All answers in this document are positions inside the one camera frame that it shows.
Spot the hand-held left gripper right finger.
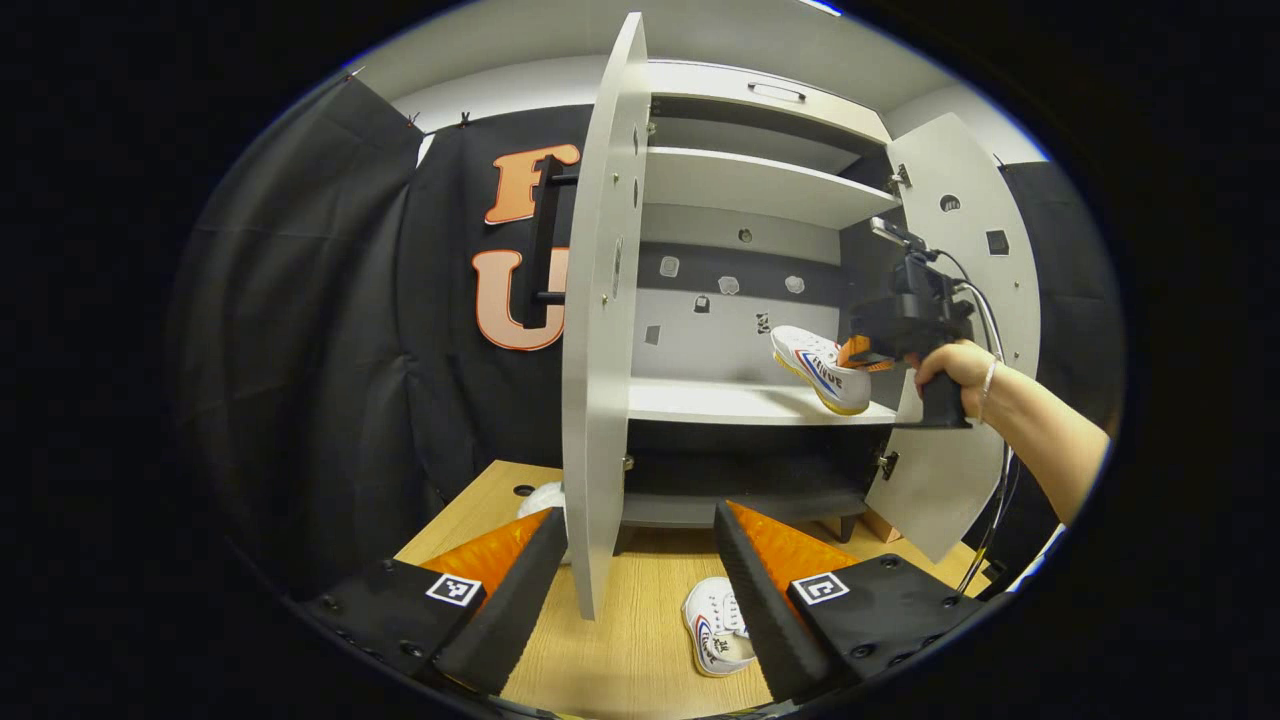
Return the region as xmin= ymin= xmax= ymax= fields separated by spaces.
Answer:
xmin=713 ymin=500 xmax=991 ymax=704

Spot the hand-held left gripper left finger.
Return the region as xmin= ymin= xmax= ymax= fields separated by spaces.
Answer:
xmin=300 ymin=507 xmax=569 ymax=698

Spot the white striped shoe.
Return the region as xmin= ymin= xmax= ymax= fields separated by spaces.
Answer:
xmin=770 ymin=325 xmax=873 ymax=416
xmin=682 ymin=577 xmax=758 ymax=678

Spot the white shoe cabinet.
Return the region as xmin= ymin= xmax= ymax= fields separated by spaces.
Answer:
xmin=620 ymin=60 xmax=901 ymax=531

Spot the white cabinet door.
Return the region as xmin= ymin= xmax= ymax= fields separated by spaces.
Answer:
xmin=560 ymin=12 xmax=651 ymax=621
xmin=865 ymin=112 xmax=1043 ymax=564

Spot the white cabinet drawer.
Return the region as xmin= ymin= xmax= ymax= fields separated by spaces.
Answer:
xmin=648 ymin=60 xmax=891 ymax=146

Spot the white round bowl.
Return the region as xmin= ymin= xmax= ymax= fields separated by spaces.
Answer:
xmin=517 ymin=480 xmax=567 ymax=521

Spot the black backdrop cloth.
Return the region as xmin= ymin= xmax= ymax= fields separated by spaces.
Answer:
xmin=170 ymin=75 xmax=1126 ymax=601

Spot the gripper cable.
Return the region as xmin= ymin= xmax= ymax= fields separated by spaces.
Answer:
xmin=940 ymin=250 xmax=1021 ymax=593

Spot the black door handle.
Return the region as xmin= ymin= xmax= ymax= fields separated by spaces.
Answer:
xmin=525 ymin=150 xmax=581 ymax=331

